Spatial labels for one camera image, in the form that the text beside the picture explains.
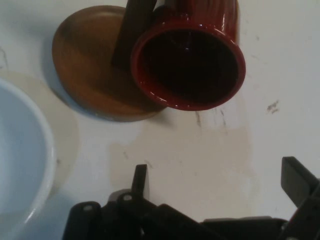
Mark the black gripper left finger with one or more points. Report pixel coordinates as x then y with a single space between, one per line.
140 180

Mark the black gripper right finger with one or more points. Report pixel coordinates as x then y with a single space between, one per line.
297 185

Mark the red ceramic mug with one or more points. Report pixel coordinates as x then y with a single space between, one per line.
187 67

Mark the brown wooden mug tree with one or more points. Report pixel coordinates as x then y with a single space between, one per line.
87 70

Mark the white bowl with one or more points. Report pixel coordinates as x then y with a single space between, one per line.
22 140

